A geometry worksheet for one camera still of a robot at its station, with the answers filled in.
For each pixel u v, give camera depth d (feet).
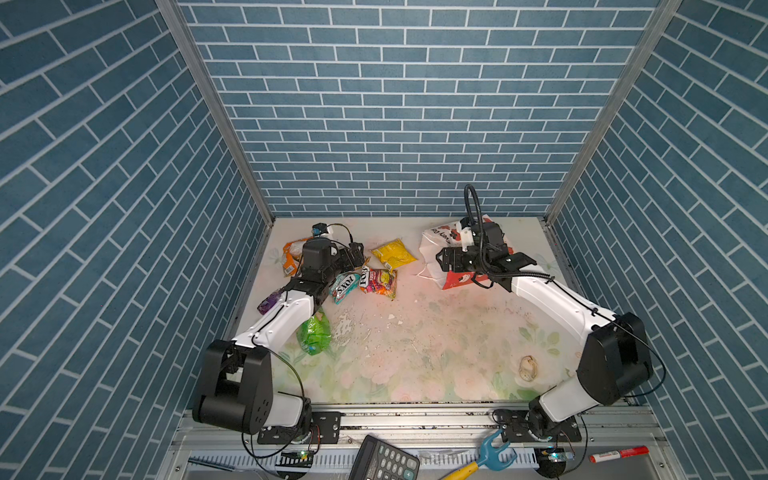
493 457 2.25
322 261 2.19
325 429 2.40
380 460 2.23
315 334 2.58
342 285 3.14
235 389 1.38
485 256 2.14
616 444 2.44
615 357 1.42
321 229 2.49
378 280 3.10
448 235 3.10
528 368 2.77
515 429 2.42
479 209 4.02
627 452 2.31
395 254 3.45
